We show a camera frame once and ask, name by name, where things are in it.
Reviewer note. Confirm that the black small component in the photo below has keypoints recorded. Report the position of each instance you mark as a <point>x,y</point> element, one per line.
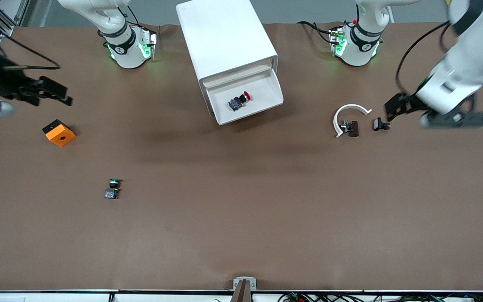
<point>378,124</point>

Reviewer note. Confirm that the green push button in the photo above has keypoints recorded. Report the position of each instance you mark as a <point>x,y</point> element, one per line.
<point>111,193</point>

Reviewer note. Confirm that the white drawer cabinet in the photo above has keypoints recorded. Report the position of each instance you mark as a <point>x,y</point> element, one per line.
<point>224,37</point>

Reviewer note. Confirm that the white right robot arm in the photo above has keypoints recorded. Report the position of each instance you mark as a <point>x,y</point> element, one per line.
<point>120,46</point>

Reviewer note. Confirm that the white plastic drawer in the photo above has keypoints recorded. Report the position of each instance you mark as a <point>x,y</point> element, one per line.
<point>241,73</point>
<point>258,94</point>

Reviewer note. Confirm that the white curved plastic piece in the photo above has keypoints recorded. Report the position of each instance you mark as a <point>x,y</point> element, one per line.
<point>350,106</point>

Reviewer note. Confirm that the brown table cover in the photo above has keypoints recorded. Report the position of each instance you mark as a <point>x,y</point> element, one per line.
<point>266,209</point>

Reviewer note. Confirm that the white table edge rail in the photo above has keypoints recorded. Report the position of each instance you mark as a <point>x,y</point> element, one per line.
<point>162,297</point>

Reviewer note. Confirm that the aluminium profile frame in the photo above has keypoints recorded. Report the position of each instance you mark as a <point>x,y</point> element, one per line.
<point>2,23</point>

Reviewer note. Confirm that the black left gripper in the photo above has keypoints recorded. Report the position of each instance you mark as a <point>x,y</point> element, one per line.
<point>409,103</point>

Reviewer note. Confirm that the orange black button box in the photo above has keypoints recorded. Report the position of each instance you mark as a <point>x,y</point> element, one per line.
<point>60,135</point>

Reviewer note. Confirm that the red push button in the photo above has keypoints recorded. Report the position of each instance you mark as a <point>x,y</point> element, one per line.
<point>238,102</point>

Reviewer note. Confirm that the grey metal bracket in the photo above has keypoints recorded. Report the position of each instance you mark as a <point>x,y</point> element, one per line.
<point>253,284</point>

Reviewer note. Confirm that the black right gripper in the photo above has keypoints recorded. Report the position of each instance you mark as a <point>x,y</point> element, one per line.
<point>7,82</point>

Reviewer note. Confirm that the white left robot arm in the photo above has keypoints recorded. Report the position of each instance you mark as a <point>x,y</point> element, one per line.
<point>361,46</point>

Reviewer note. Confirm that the brown post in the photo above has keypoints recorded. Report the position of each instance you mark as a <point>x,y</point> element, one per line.
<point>241,293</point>

